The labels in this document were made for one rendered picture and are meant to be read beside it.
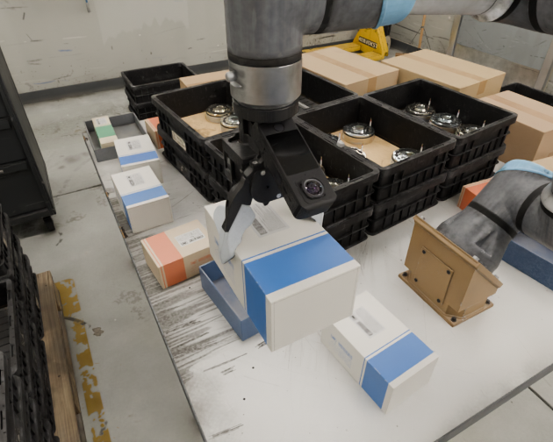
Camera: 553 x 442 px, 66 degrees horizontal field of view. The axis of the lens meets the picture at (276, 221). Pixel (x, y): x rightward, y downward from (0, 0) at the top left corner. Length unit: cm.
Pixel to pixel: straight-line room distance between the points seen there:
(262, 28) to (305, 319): 32
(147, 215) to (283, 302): 84
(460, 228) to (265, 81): 66
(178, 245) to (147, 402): 81
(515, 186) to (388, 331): 40
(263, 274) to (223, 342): 50
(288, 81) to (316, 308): 26
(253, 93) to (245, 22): 6
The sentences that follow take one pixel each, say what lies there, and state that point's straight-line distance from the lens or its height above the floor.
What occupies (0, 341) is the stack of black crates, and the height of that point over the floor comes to 38.
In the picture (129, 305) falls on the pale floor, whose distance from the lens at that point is 207.
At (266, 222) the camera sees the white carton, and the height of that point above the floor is 113.
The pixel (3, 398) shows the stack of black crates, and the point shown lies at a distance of 119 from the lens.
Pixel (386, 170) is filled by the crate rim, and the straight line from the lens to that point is 111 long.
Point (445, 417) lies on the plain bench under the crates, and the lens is 94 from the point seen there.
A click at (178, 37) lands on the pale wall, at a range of 449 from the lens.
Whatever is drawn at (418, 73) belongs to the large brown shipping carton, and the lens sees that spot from 190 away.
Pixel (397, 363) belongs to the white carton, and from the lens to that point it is 86.
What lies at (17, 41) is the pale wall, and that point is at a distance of 429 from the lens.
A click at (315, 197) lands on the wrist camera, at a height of 124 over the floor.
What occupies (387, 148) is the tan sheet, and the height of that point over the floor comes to 83.
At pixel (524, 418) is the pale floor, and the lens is 188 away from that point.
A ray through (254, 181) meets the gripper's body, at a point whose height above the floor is 123.
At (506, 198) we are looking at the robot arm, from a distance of 100.
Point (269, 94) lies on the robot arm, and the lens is 43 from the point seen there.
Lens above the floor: 148
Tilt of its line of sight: 38 degrees down
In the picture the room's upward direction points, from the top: straight up
